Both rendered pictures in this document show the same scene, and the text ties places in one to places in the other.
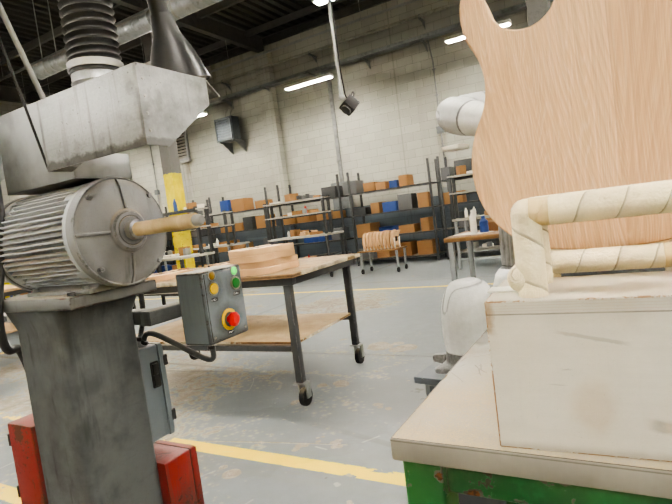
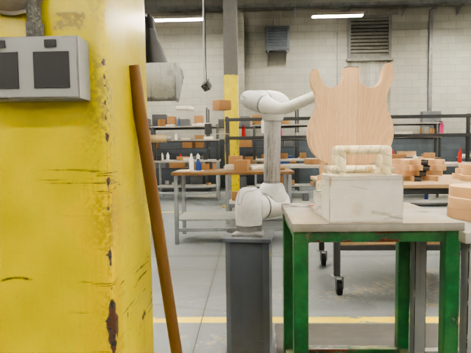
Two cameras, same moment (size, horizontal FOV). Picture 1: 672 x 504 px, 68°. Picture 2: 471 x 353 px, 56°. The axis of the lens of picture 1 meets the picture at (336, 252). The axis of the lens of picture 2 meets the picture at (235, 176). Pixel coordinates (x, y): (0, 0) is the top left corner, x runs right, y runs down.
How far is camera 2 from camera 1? 113 cm
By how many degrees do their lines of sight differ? 28
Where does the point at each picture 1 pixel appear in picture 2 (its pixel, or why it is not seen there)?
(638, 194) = (372, 148)
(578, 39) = (348, 95)
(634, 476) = (366, 225)
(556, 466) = (346, 226)
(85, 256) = not seen: hidden behind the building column
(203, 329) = not seen: hidden behind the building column
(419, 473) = (300, 236)
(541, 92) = (335, 110)
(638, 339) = (370, 188)
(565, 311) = (352, 179)
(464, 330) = (250, 213)
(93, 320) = not seen: hidden behind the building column
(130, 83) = (171, 71)
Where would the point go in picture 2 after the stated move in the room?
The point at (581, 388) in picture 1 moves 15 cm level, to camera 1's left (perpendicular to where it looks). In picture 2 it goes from (354, 202) to (322, 205)
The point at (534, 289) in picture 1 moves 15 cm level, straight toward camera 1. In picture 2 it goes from (343, 173) to (359, 176)
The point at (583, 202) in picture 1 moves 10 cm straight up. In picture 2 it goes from (359, 148) to (359, 120)
